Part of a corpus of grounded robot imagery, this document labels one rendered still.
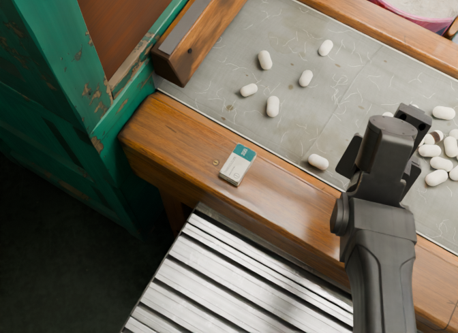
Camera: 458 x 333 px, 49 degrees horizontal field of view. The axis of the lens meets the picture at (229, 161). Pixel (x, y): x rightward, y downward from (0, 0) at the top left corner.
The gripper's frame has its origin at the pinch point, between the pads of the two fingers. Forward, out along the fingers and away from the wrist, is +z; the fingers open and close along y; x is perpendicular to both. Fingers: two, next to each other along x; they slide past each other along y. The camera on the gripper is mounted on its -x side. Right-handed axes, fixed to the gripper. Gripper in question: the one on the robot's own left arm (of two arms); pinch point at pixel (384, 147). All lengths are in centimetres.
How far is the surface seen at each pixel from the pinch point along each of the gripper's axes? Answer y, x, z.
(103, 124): 38.6, 11.7, -15.4
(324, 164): 6.6, 7.3, 0.0
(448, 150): -10.2, -1.1, 10.2
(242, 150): 19.0, 9.1, -6.2
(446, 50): -2.4, -13.2, 23.1
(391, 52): 5.9, -8.8, 21.7
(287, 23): 25.4, -6.0, 18.4
